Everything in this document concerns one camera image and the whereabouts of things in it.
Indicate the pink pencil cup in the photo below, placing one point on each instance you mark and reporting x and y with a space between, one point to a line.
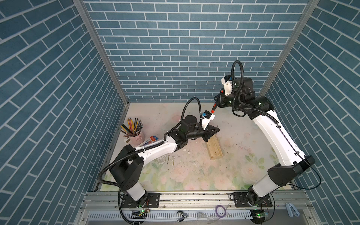
138 139

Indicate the wooden block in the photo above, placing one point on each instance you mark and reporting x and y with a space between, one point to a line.
214 148

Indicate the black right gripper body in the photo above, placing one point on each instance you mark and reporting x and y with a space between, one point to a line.
225 102

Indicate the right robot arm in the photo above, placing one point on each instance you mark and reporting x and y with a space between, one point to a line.
238 94

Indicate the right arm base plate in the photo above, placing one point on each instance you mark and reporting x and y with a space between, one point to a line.
245 199

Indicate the grey clamp tool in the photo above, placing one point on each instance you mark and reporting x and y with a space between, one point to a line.
292 210

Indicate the red blue white box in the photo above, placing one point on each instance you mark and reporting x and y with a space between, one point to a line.
150 140

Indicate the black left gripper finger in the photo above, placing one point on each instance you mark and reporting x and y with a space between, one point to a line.
213 129
207 136

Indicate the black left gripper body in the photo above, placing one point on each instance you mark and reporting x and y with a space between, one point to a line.
204 132

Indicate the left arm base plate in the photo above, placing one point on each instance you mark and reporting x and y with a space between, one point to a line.
148 201

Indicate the aluminium mounting rail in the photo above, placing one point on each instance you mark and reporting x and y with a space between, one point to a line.
202 207

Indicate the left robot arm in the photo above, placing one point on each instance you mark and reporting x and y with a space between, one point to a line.
124 172

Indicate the red-handled claw hammer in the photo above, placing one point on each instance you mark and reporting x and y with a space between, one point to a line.
213 108

